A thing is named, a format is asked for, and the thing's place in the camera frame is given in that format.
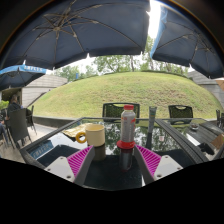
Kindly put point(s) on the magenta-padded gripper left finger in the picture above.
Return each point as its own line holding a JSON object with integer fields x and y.
{"x": 58, "y": 168}

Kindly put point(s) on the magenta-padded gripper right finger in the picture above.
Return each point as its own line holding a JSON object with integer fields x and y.
{"x": 168, "y": 168}

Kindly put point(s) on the clear red-capped drink bottle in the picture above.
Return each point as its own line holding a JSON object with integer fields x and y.
{"x": 128, "y": 125}

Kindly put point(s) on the dark slatted wooden table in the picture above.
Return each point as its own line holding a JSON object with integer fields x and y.
{"x": 186, "y": 136}

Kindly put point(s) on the yellow snack packet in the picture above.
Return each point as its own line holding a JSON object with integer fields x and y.
{"x": 73, "y": 130}

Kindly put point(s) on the small dark ashtray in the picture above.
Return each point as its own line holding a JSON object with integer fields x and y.
{"x": 194, "y": 127}

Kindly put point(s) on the grey umbrella pole tube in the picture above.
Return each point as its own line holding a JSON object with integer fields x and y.
{"x": 152, "y": 120}

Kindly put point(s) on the dark green mesh chair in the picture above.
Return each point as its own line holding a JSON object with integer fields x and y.
{"x": 180, "y": 113}
{"x": 115, "y": 111}

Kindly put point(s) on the group of dark patio chairs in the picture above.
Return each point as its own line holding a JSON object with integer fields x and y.
{"x": 220, "y": 118}
{"x": 18, "y": 126}

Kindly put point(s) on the person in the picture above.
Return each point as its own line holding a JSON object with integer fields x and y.
{"x": 14, "y": 105}

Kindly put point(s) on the orange patio umbrella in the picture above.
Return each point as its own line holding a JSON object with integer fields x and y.
{"x": 220, "y": 83}

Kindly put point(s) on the umbrella with light-blue lettered band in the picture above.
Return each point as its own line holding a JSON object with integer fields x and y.
{"x": 20, "y": 75}

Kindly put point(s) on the dark blue umbrella, light-blue flap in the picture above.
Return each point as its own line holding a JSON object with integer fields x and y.
{"x": 190, "y": 43}

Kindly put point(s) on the large dark blue patio umbrella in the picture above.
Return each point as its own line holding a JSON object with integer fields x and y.
{"x": 86, "y": 30}

